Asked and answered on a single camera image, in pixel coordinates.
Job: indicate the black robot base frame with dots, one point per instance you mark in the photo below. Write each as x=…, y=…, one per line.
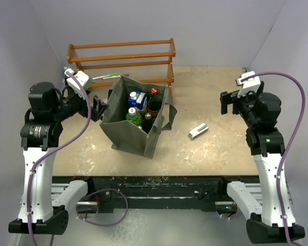
x=205, y=193

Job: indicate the white stapler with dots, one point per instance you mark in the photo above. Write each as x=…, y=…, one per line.
x=195, y=132

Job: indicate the orange soda plastic bottle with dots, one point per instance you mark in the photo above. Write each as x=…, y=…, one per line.
x=134, y=116

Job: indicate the green canvas bag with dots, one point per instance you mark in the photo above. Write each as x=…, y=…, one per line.
x=125, y=135

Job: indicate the blue juice carton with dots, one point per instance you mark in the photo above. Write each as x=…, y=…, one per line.
x=138, y=100

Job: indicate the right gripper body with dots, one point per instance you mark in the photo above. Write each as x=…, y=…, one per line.
x=246, y=103

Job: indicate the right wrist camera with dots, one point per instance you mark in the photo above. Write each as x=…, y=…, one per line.
x=251, y=84

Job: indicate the cola glass bottle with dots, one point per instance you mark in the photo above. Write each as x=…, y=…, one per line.
x=154, y=103

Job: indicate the magenta capped marker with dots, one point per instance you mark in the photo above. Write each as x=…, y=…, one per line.
x=114, y=76

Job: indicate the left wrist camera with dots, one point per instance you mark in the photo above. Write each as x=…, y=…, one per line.
x=84, y=80

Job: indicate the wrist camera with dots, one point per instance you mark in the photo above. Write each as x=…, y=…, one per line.
x=251, y=84
x=84, y=80

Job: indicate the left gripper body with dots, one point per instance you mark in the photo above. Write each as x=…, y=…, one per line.
x=81, y=106

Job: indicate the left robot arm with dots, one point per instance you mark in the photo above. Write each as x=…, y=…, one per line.
x=40, y=213

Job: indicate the wooden shelf rack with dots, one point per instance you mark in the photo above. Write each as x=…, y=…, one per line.
x=118, y=61

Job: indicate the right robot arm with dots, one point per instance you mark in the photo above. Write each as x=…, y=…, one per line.
x=269, y=220

